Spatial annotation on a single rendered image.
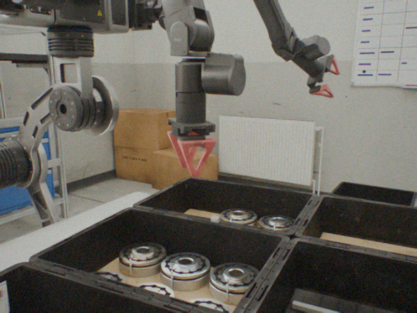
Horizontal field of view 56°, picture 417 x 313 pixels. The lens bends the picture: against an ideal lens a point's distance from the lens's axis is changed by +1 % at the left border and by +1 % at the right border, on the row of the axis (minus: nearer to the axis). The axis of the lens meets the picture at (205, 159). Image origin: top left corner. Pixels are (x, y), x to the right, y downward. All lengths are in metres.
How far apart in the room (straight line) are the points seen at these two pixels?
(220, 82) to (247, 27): 3.42
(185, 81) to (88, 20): 0.65
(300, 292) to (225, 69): 0.45
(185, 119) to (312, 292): 0.42
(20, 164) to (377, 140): 2.94
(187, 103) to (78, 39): 0.64
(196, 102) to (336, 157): 3.19
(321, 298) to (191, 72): 0.49
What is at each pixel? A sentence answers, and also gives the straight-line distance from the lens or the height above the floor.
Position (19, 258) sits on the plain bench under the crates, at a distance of 1.33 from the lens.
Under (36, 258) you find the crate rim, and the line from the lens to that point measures 0.76.
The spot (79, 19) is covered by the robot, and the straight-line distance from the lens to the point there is 1.27.
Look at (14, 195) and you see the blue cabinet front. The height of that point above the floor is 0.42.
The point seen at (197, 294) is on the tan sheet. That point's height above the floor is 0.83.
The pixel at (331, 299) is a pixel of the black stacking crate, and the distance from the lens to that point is 0.82.
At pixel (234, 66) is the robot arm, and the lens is 0.65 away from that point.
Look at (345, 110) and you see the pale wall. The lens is 3.75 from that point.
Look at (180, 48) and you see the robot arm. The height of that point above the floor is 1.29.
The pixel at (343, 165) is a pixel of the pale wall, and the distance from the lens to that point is 3.83.
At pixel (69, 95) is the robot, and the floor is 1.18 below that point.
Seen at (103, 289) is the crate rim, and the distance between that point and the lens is 0.64.
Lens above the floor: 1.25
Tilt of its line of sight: 13 degrees down
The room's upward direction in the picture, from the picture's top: straight up
